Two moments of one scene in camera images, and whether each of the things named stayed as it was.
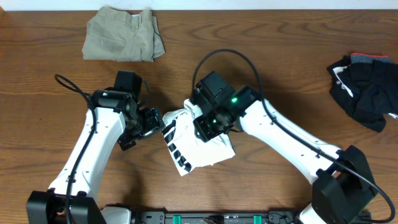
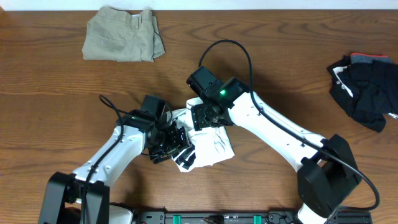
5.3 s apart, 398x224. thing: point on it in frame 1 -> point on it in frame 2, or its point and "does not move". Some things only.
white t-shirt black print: x=186 y=148 does not move
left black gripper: x=153 y=122 -> x=176 y=144
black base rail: x=217 y=217 does not move
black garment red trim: x=365 y=87 does not move
